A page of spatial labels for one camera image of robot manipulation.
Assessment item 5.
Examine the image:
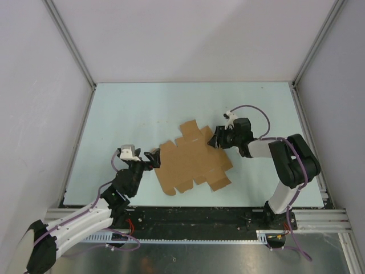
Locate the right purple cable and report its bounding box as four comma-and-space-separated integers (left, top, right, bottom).
230, 104, 314, 263

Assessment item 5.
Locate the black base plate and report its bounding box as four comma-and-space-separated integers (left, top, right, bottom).
56, 204, 299, 241

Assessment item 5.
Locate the perforated cable duct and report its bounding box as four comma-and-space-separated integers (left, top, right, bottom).
81, 231, 288, 245

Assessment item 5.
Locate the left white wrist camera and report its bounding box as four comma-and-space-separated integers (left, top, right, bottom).
117, 144, 141, 162

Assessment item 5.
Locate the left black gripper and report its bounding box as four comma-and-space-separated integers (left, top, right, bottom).
127, 148, 160, 196

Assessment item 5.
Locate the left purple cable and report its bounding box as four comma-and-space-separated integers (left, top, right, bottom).
33, 150, 142, 257

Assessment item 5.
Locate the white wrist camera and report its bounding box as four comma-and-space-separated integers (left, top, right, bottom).
224, 111, 238, 130
117, 144, 141, 162

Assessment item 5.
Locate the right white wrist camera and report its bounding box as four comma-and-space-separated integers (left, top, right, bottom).
224, 111, 238, 130

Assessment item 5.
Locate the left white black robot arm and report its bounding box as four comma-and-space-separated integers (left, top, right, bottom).
25, 145, 161, 273

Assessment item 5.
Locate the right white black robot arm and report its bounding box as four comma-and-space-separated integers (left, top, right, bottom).
207, 118, 321, 229

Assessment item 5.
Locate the aluminium frame rail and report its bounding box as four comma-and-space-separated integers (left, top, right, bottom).
45, 208, 349, 231

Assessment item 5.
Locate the purple cable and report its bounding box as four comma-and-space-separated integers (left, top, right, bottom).
230, 104, 314, 263
33, 150, 142, 257

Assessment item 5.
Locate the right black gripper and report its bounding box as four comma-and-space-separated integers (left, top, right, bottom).
207, 126, 241, 149

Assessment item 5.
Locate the brown cardboard box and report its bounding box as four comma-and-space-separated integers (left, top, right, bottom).
155, 120, 233, 196

